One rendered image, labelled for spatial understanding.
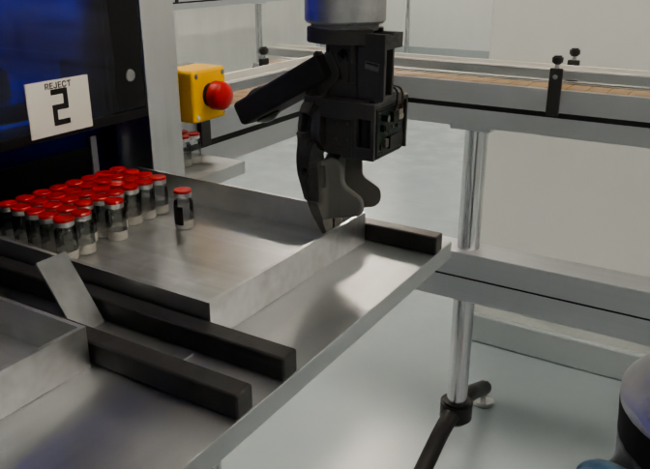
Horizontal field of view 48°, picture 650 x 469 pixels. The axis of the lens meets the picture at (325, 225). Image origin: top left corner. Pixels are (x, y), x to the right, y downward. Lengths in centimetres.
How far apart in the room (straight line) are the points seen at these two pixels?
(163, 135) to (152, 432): 55
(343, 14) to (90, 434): 39
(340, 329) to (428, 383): 158
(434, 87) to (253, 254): 88
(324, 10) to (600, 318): 111
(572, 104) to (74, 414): 115
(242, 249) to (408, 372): 150
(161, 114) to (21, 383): 51
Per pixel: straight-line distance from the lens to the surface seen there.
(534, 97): 150
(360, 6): 66
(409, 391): 215
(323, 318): 64
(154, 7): 96
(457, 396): 185
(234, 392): 51
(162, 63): 97
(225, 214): 89
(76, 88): 88
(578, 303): 162
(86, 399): 56
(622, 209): 216
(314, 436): 197
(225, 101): 102
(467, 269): 167
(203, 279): 72
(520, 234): 225
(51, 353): 57
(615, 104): 147
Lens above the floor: 118
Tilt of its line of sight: 20 degrees down
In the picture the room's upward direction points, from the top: straight up
